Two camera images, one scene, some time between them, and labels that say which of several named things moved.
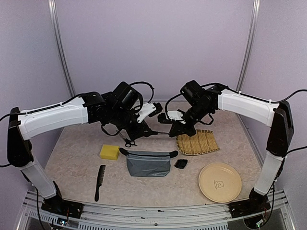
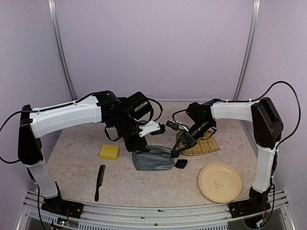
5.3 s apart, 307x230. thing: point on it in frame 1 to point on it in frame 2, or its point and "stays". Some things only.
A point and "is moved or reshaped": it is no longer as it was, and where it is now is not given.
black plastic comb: (100, 181) stays
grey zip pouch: (148, 164) is moved or reshaped
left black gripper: (138, 133) to (140, 145)
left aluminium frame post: (51, 4) stays
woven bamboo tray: (203, 142) stays
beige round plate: (220, 182) stays
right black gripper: (178, 128) to (193, 142)
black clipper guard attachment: (181, 163) stays
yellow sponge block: (109, 152) stays
